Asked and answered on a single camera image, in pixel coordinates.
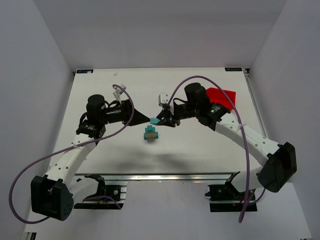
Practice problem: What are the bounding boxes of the teal triangular wood block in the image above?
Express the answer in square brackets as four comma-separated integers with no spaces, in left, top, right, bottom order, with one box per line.
[150,117,161,126]

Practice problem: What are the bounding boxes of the red plastic bin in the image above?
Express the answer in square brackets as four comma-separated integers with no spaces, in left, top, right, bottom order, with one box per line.
[206,87,236,111]

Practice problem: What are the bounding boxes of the teal arch wood block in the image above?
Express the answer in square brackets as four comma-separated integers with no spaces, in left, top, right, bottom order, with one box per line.
[143,132,159,141]

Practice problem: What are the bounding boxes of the teal cube wood block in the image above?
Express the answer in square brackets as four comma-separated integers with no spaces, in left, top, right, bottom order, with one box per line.
[145,125,155,133]

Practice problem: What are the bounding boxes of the teal rectangular wood block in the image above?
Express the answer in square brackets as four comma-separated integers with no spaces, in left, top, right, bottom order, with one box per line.
[145,127,156,134]

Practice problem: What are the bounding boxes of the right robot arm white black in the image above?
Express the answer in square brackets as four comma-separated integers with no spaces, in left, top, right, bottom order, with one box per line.
[157,82,297,193]

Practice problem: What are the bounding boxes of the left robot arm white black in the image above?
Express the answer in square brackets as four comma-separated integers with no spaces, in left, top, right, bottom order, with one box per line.
[30,94,150,221]

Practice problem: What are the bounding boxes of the right blue corner label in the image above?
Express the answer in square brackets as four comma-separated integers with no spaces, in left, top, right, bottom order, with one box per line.
[224,67,243,72]

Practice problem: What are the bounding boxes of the blue corner label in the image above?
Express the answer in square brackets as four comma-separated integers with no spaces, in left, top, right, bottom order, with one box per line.
[224,67,243,72]
[76,69,94,74]

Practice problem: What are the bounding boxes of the left blue corner label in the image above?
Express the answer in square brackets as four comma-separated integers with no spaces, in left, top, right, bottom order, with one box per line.
[76,69,94,74]

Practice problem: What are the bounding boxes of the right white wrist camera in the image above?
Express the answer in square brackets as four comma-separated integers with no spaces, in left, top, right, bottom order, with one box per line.
[158,93,170,107]

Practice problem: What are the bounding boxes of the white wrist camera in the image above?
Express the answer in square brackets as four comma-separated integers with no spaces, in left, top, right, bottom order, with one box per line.
[112,84,127,102]
[158,93,170,107]

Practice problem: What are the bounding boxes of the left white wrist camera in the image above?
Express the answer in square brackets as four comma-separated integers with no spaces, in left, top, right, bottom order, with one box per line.
[112,84,127,102]

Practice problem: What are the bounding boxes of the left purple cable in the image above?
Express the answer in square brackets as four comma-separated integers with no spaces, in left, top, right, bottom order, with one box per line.
[8,84,136,225]

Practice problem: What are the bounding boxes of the aluminium table front rail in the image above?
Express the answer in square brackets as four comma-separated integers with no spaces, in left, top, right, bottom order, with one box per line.
[72,172,251,182]

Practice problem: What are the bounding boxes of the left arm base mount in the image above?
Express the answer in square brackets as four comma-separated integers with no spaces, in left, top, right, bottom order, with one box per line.
[69,174,127,210]

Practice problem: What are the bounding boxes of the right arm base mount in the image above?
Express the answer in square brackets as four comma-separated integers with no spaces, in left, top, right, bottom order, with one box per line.
[202,171,245,213]

